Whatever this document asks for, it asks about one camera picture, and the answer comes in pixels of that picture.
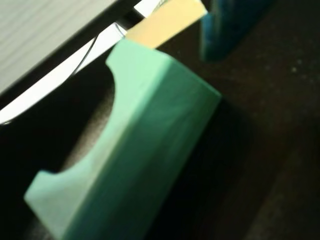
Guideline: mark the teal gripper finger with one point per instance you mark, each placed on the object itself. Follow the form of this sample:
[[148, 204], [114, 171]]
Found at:
[[222, 27]]

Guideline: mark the pale green arch block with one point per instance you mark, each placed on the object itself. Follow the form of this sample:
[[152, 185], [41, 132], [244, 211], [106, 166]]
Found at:
[[150, 125]]

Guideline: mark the white paper sheet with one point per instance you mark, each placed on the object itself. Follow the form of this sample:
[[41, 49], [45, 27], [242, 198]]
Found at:
[[50, 82]]

